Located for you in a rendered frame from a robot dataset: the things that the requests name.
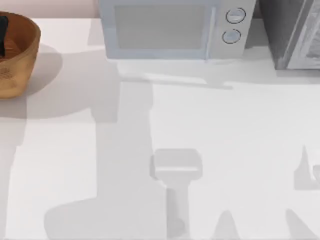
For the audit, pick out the microwave knob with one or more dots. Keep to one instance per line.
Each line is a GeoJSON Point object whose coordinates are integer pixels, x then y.
{"type": "Point", "coordinates": [231, 36]}
{"type": "Point", "coordinates": [235, 15]}

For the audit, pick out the pale microwave oven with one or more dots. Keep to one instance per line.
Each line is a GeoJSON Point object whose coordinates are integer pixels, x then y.
{"type": "Point", "coordinates": [232, 50]}

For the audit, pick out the microwave door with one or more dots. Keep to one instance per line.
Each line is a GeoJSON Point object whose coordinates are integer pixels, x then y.
{"type": "Point", "coordinates": [160, 27]}

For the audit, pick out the black object in bowl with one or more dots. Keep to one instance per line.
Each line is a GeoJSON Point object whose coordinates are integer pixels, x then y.
{"type": "Point", "coordinates": [3, 37]}

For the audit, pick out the wooden bowl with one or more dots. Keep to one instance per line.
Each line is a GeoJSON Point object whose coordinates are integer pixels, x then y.
{"type": "Point", "coordinates": [20, 67]}

